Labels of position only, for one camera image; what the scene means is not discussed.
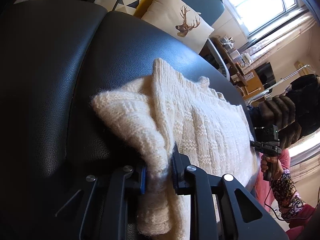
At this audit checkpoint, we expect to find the cream knitted sweater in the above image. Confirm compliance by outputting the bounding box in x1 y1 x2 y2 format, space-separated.
92 58 258 239

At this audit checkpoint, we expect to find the floral sleeve right forearm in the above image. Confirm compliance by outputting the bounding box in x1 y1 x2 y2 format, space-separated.
271 169 306 220

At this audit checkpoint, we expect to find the person right hand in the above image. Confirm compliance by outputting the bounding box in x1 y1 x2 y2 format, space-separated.
260 154 283 181

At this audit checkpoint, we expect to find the wooden side desk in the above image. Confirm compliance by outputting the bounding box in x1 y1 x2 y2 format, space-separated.
213 38 265 100

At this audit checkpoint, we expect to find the white mug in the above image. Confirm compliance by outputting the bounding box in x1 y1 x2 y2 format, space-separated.
242 53 253 66

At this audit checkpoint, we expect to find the window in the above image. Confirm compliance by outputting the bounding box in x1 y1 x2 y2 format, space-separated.
223 0 308 41

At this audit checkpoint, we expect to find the black leather ottoman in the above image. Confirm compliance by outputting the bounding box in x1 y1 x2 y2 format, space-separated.
1 0 244 239

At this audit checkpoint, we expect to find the deer print cushion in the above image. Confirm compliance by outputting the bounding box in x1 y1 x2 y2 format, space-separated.
142 0 214 54

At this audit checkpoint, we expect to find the black cable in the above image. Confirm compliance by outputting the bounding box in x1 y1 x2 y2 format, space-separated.
263 154 320 222

